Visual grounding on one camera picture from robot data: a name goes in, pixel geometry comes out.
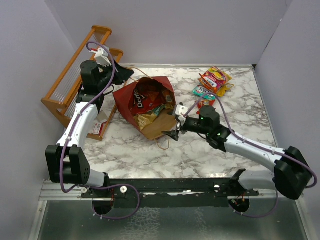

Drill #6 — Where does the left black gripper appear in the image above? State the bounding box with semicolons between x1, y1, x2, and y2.
97;59;134;91

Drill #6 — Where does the red paper bag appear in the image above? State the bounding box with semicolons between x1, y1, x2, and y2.
113;74;177;141

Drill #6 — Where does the teal Fox's mint candy bag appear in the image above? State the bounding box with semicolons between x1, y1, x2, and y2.
192;84;216;100

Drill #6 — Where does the red snack packet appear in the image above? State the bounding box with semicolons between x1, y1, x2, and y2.
197;98;216;110

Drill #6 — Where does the orange Fox's fruits candy bag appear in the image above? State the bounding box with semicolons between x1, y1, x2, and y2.
198;66;232;94

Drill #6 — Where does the yellow snack packet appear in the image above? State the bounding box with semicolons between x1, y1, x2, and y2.
216;83;235;97

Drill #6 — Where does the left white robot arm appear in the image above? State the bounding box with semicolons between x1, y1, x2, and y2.
45;60;134;198

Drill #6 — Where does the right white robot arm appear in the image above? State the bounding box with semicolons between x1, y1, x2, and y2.
164;104;312;200

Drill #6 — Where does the red Doritos chip bag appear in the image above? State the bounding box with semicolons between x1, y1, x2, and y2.
129;84;166;116

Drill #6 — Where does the gold snack packet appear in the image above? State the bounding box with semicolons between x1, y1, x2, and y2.
133;112;158;131

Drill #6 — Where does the red white small box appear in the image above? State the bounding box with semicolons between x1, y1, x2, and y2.
91;110;108;135

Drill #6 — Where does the orange wooden rack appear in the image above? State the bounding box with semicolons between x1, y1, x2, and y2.
41;25;112;128

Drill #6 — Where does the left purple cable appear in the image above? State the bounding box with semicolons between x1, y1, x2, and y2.
60;41;141;220

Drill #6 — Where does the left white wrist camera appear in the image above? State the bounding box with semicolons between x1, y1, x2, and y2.
90;47;112;67

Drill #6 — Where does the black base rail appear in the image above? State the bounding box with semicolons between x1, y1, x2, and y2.
81;177;259;209

